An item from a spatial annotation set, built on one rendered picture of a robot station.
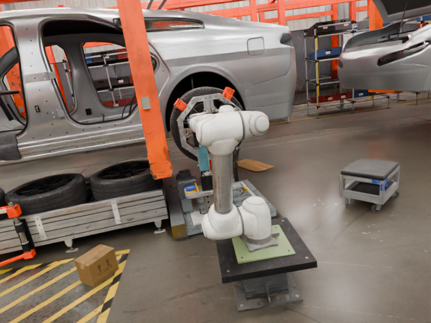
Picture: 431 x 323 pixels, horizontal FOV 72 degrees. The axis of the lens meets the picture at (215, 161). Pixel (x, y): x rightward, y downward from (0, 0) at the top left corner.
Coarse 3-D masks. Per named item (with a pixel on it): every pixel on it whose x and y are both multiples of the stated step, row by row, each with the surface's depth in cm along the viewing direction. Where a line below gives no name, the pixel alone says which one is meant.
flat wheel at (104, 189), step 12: (108, 168) 304; (120, 168) 309; (132, 168) 301; (144, 168) 309; (96, 180) 270; (108, 180) 265; (120, 180) 261; (132, 180) 261; (144, 180) 268; (156, 180) 280; (96, 192) 269; (108, 192) 262; (120, 192) 261; (132, 192) 263
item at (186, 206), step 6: (180, 174) 281; (186, 174) 282; (180, 180) 269; (186, 180) 268; (192, 180) 269; (180, 186) 267; (180, 192) 269; (180, 198) 275; (186, 198) 273; (186, 204) 278; (186, 210) 279; (192, 210) 280
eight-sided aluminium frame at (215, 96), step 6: (198, 96) 245; (204, 96) 242; (210, 96) 243; (216, 96) 244; (222, 96) 244; (192, 102) 241; (186, 108) 241; (180, 114) 247; (186, 114) 243; (180, 120) 243; (180, 126) 244; (180, 132) 245; (180, 138) 251; (186, 144) 249; (192, 150) 253; (210, 156) 256
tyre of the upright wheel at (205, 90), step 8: (200, 88) 251; (208, 88) 249; (216, 88) 251; (184, 96) 251; (192, 96) 248; (232, 96) 255; (240, 104) 259; (176, 112) 249; (176, 120) 250; (176, 128) 252; (176, 136) 254; (176, 144) 256; (240, 144) 268; (184, 152) 259
